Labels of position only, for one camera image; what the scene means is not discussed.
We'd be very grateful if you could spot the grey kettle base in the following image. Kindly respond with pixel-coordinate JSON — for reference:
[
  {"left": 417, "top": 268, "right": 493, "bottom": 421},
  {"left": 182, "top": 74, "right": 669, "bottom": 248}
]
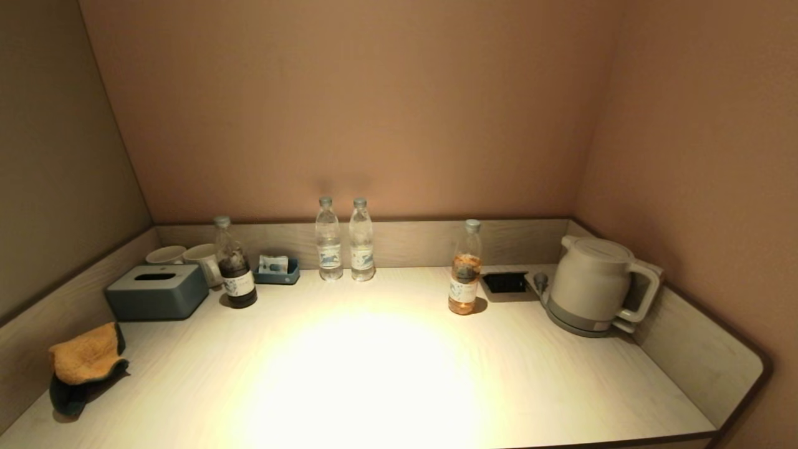
[{"left": 540, "top": 292, "right": 637, "bottom": 339}]

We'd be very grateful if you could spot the white ceramic mug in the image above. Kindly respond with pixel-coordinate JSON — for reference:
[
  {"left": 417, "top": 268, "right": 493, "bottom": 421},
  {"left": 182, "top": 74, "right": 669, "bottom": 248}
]
[
  {"left": 145, "top": 245, "right": 187, "bottom": 265},
  {"left": 183, "top": 243, "right": 224, "bottom": 288}
]

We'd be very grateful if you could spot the grey-blue tissue box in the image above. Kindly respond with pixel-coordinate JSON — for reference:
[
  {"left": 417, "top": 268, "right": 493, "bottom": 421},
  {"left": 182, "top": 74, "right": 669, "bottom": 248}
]
[{"left": 105, "top": 264, "right": 209, "bottom": 322}]

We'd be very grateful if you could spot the black recessed power socket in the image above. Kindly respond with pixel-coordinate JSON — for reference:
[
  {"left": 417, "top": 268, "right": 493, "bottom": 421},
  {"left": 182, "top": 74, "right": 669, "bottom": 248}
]
[{"left": 481, "top": 271, "right": 531, "bottom": 296}]

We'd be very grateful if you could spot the beige electric kettle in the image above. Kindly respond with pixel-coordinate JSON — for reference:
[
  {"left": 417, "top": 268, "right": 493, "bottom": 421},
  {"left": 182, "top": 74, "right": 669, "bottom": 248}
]
[{"left": 549, "top": 235, "right": 663, "bottom": 325}]

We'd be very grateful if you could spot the small blue tray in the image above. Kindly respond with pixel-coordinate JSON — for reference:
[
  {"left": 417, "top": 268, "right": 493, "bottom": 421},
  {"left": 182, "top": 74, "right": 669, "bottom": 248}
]
[{"left": 253, "top": 258, "right": 300, "bottom": 286}]

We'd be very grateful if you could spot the dark tea plastic bottle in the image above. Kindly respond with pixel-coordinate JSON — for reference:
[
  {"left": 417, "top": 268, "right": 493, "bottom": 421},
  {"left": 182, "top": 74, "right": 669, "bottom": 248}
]
[{"left": 213, "top": 216, "right": 258, "bottom": 309}]

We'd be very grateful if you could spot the orange microfibre cloth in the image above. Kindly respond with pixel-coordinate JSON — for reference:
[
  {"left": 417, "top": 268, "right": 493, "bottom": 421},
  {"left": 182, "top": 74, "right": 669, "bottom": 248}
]
[{"left": 49, "top": 321, "right": 130, "bottom": 417}]

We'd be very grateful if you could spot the clear water bottle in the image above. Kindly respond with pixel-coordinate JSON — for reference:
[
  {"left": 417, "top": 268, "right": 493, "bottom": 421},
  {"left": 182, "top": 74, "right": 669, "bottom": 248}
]
[
  {"left": 349, "top": 198, "right": 376, "bottom": 282},
  {"left": 315, "top": 196, "right": 344, "bottom": 281}
]

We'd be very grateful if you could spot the amber tea plastic bottle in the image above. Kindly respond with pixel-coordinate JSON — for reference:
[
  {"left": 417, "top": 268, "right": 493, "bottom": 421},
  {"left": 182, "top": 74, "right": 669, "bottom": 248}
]
[{"left": 448, "top": 219, "right": 483, "bottom": 316}]

